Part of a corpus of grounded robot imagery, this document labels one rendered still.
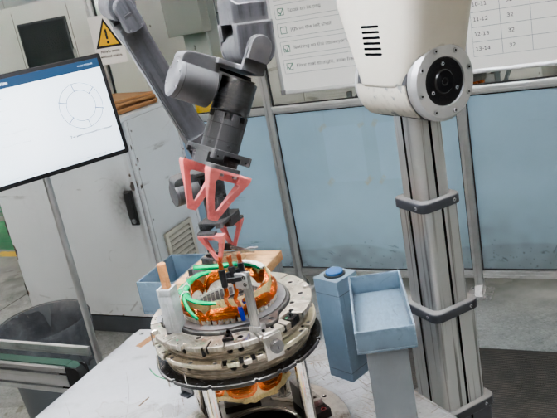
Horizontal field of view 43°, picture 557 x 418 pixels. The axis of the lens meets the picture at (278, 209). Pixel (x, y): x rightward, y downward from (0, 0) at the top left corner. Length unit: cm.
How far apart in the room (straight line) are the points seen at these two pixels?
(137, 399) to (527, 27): 229
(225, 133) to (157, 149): 274
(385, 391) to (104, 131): 135
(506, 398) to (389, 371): 158
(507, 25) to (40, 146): 203
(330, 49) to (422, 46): 214
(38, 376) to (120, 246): 168
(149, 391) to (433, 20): 110
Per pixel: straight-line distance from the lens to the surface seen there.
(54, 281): 424
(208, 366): 128
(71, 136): 234
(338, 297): 157
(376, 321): 139
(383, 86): 147
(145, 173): 365
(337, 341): 164
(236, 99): 102
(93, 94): 238
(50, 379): 220
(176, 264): 185
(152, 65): 153
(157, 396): 180
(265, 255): 169
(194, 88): 99
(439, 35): 143
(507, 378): 307
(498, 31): 332
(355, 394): 164
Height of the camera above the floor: 167
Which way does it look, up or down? 17 degrees down
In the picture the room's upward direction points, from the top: 11 degrees counter-clockwise
